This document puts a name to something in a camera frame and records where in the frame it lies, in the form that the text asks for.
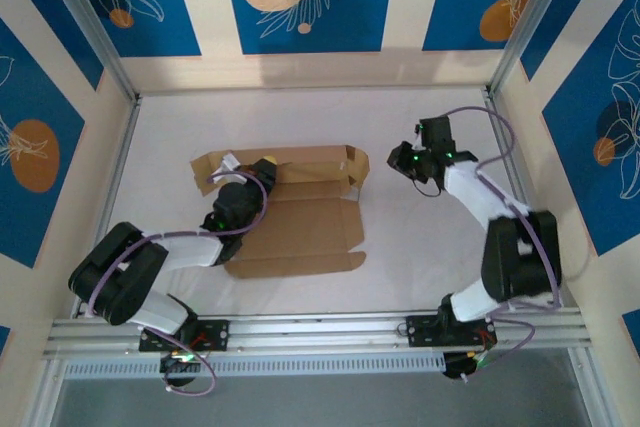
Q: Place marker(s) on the brown cardboard paper box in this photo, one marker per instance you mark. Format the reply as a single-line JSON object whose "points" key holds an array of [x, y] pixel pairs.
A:
{"points": [[310, 227]]}

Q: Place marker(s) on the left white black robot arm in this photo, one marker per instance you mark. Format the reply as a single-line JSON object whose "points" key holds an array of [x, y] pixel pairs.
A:
{"points": [[120, 272]]}

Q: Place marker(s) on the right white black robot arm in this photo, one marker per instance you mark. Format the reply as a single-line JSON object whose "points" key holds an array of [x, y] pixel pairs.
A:
{"points": [[520, 257]]}

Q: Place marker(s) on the black left controller module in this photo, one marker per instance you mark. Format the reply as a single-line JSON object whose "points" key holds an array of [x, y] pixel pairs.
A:
{"points": [[175, 364]]}

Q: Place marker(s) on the black controller module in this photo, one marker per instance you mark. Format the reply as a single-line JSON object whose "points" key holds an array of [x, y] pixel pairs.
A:
{"points": [[175, 364], [457, 368]]}

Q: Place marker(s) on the black right controller module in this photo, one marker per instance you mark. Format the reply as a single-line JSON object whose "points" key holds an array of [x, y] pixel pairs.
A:
{"points": [[457, 368]]}

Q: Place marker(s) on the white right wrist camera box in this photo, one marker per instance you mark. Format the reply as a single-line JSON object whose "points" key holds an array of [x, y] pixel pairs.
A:
{"points": [[418, 140]]}

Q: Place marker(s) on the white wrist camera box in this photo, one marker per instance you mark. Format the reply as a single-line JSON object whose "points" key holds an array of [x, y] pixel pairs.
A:
{"points": [[230, 162], [418, 140]]}

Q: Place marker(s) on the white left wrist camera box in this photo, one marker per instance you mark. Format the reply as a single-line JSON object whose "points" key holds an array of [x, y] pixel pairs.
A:
{"points": [[230, 162]]}

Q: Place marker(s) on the aluminium table side rail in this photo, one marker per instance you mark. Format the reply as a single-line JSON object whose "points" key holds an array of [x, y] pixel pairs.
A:
{"points": [[520, 182], [114, 172]]}

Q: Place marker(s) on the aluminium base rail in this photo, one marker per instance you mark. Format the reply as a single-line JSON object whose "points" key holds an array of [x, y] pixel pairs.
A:
{"points": [[320, 332]]}

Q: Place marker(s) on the aluminium corner post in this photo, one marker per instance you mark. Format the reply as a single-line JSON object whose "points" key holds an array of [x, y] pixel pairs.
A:
{"points": [[87, 12], [534, 12]]}

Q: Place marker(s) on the aluminium frame bar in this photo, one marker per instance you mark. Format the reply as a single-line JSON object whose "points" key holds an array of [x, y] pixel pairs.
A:
{"points": [[44, 397], [592, 392]]}

